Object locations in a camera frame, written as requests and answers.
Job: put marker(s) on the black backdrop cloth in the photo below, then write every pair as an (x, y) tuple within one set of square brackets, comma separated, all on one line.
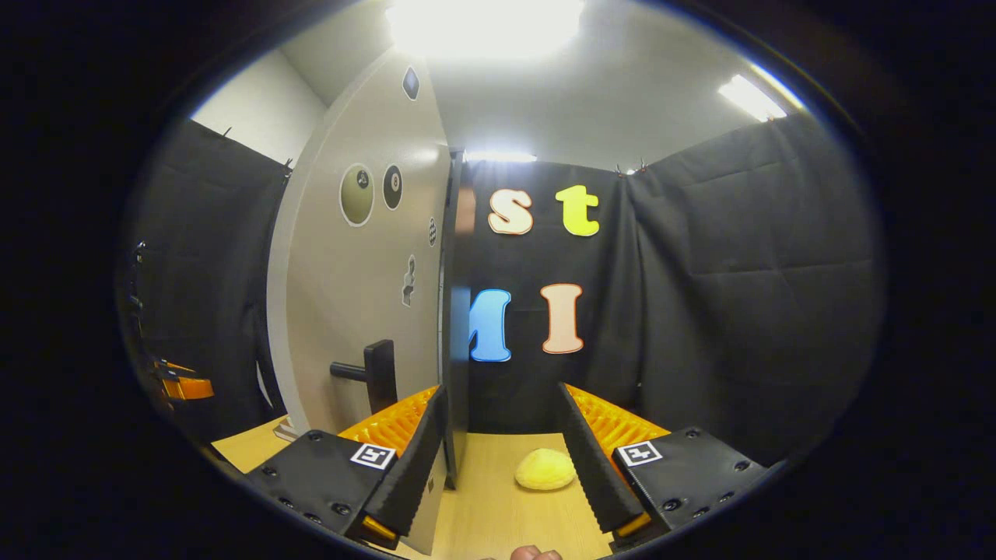
[(739, 295)]

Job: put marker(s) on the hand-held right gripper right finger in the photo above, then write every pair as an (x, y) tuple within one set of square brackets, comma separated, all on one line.
[(595, 474)]

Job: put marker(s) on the yellow sponge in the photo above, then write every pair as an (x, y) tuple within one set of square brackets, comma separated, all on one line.
[(546, 470)]

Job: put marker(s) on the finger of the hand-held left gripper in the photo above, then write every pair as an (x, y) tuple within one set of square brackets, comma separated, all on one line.
[(187, 385)]

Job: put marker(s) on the ceiling light panel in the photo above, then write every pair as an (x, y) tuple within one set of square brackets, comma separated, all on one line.
[(755, 97), (499, 155), (482, 23)]

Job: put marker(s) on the pale grey cabinet door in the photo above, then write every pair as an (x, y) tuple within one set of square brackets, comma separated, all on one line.
[(342, 288)]

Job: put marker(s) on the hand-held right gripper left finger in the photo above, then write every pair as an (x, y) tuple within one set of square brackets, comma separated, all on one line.
[(412, 474)]

